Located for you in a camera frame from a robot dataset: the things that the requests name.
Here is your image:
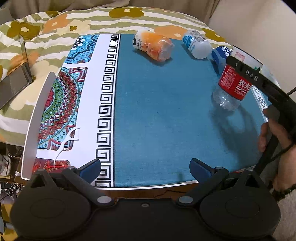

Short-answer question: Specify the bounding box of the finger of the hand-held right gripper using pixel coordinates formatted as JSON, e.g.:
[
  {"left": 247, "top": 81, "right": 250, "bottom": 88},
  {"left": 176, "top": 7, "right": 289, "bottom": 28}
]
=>
[{"left": 226, "top": 56, "right": 266, "bottom": 90}]

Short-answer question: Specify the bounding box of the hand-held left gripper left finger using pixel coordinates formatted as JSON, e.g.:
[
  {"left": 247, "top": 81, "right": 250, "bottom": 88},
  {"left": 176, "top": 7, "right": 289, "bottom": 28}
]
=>
[{"left": 29, "top": 159, "right": 115, "bottom": 209}]

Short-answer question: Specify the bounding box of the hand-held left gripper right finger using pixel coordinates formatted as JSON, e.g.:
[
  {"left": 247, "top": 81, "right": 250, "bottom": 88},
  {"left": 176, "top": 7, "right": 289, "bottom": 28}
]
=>
[{"left": 176, "top": 158, "right": 269, "bottom": 209}]

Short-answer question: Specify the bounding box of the red label clear bottle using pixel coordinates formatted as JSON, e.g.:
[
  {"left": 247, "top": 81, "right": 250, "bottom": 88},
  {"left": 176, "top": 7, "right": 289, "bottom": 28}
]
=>
[{"left": 212, "top": 45, "right": 263, "bottom": 112}]

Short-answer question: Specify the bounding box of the person's right hand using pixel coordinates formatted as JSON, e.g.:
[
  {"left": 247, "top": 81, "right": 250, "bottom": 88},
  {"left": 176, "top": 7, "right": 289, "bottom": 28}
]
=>
[{"left": 257, "top": 119, "right": 296, "bottom": 194}]

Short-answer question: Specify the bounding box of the blue label clear bottle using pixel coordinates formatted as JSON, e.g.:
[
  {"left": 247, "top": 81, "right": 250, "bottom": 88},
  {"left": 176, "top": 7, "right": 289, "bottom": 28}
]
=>
[{"left": 211, "top": 46, "right": 233, "bottom": 75}]

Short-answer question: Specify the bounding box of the white floss pick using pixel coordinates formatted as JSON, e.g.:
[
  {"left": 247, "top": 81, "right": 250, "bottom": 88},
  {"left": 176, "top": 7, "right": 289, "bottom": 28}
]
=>
[{"left": 53, "top": 126, "right": 81, "bottom": 167}]

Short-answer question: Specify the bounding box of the white bottle with blue print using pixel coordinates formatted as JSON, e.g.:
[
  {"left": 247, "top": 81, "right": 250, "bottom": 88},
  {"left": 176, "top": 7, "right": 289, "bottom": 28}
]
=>
[{"left": 182, "top": 30, "right": 212, "bottom": 59}]

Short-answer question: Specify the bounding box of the patterned teal table mat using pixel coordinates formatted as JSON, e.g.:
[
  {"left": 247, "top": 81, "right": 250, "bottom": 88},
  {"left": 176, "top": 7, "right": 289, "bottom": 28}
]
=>
[{"left": 21, "top": 34, "right": 281, "bottom": 190}]

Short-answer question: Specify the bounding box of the orange drink bottle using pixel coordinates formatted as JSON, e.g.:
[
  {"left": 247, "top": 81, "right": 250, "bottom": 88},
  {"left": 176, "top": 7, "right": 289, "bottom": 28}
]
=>
[{"left": 132, "top": 29, "right": 175, "bottom": 62}]

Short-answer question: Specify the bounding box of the dark laptop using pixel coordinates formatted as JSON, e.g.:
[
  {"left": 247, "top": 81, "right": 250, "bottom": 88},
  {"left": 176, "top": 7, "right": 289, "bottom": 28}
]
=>
[{"left": 0, "top": 36, "right": 34, "bottom": 110}]

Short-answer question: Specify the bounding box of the floral striped blanket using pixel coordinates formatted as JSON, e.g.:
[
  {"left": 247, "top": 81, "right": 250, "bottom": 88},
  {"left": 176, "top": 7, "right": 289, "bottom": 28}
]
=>
[{"left": 0, "top": 6, "right": 228, "bottom": 145}]

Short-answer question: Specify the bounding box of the tangle of cables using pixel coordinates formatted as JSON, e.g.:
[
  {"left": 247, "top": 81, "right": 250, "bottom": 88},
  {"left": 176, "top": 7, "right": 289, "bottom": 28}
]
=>
[{"left": 0, "top": 142, "right": 26, "bottom": 209}]

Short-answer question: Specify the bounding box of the black bracelet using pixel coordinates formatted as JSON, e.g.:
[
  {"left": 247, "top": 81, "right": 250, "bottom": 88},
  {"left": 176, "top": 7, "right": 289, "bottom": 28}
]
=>
[{"left": 272, "top": 184, "right": 296, "bottom": 202}]

